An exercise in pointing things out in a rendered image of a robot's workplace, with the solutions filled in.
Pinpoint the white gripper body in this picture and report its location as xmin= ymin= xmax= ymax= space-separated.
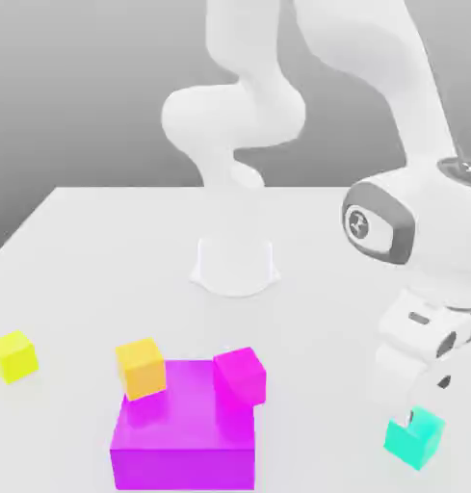
xmin=374 ymin=288 xmax=471 ymax=410

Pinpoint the small teal cube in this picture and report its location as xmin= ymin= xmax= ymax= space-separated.
xmin=383 ymin=405 xmax=447 ymax=472

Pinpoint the small magenta cube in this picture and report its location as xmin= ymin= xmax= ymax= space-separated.
xmin=212 ymin=346 xmax=268 ymax=406

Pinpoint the small orange cube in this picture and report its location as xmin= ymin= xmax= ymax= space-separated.
xmin=115 ymin=337 xmax=168 ymax=402

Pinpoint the small yellow cube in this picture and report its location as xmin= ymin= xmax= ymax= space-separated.
xmin=0 ymin=329 xmax=39 ymax=385

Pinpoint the large magenta box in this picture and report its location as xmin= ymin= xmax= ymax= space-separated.
xmin=109 ymin=359 xmax=256 ymax=491

